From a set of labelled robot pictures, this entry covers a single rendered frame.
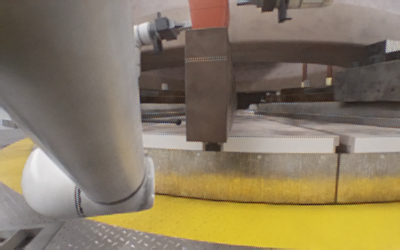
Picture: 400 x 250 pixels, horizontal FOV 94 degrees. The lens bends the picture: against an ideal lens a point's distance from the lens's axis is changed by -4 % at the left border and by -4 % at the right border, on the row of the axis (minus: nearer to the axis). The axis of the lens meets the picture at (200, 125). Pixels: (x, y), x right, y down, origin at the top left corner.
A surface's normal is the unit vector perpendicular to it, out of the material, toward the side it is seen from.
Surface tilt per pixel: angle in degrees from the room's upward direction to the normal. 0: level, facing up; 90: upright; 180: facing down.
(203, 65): 90
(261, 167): 90
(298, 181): 90
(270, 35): 90
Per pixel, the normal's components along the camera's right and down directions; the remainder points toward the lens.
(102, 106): 0.68, 0.66
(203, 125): -0.19, 0.10
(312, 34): 0.04, 0.10
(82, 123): 0.44, 0.78
